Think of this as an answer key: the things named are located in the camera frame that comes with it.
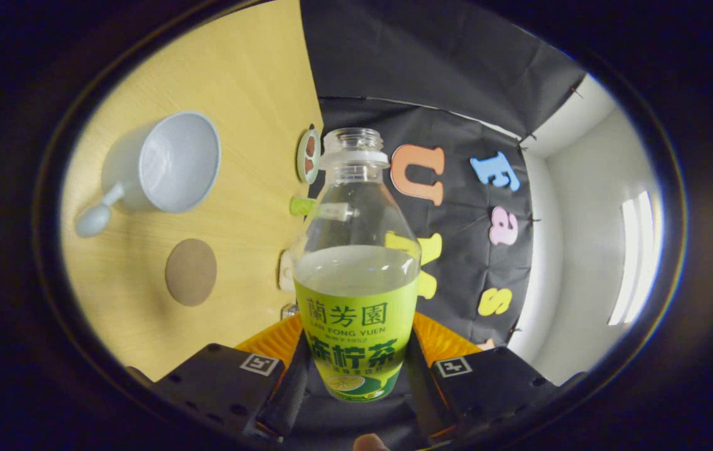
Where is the ceiling light panel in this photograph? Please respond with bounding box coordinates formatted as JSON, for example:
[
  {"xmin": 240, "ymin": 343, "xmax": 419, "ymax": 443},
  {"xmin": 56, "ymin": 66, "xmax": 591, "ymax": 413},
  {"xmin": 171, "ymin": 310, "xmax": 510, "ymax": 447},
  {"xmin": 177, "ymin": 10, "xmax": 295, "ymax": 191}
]
[{"xmin": 607, "ymin": 191, "xmax": 661, "ymax": 326}]

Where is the pale green plate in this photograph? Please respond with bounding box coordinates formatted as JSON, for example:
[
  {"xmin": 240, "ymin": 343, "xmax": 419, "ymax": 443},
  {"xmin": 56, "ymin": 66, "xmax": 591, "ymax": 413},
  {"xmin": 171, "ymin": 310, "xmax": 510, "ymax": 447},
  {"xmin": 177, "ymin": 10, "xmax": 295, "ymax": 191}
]
[{"xmin": 296, "ymin": 125, "xmax": 323, "ymax": 185}]

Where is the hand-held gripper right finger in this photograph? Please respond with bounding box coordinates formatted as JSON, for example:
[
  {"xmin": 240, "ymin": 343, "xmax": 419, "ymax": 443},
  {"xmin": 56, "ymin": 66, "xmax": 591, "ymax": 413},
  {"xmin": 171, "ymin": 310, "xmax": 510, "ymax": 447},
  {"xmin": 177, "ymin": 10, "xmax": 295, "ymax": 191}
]
[{"xmin": 405, "ymin": 312, "xmax": 586, "ymax": 439}]

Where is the white cup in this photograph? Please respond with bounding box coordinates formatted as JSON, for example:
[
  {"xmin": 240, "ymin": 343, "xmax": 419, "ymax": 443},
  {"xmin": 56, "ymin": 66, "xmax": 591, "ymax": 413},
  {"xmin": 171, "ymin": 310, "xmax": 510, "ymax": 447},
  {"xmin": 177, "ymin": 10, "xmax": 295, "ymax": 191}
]
[{"xmin": 75, "ymin": 111, "xmax": 222, "ymax": 238}]

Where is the black backdrop cloth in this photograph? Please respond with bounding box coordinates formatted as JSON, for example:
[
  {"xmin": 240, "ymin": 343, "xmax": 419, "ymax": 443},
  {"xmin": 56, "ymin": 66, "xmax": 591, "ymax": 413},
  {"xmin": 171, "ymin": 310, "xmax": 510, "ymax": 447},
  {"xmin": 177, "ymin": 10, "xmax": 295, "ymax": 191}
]
[{"xmin": 297, "ymin": 0, "xmax": 586, "ymax": 351}]

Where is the green label juice bottle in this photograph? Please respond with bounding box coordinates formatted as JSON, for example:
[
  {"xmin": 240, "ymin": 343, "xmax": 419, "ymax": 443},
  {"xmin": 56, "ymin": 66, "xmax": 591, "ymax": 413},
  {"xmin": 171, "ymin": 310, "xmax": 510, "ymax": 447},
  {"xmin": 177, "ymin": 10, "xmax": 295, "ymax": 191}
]
[{"xmin": 293, "ymin": 127, "xmax": 422, "ymax": 403}]

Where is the wooden table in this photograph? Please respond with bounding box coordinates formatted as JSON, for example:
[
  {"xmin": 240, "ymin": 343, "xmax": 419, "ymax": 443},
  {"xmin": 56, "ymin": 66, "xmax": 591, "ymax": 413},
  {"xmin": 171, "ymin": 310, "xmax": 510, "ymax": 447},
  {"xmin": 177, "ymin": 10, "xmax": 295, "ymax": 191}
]
[{"xmin": 59, "ymin": 0, "xmax": 326, "ymax": 383}]

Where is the white toaster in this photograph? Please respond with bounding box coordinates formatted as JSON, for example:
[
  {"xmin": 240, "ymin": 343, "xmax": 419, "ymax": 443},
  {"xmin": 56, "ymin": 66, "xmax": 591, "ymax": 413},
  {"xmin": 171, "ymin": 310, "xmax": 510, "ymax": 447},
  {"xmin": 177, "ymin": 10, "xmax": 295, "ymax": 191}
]
[{"xmin": 278, "ymin": 241, "xmax": 299, "ymax": 293}]

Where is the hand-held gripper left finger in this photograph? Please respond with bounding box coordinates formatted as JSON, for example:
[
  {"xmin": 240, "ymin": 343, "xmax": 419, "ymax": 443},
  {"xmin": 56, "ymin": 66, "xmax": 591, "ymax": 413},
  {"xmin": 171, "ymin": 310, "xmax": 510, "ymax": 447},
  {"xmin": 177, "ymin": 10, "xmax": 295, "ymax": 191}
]
[{"xmin": 153, "ymin": 313, "xmax": 312, "ymax": 442}]

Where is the round brown coaster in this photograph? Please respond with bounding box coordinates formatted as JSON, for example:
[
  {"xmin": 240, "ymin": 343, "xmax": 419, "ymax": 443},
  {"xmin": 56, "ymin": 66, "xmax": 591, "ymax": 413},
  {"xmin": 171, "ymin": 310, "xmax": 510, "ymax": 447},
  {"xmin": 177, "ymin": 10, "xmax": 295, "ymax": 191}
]
[{"xmin": 165, "ymin": 238, "xmax": 218, "ymax": 307}]

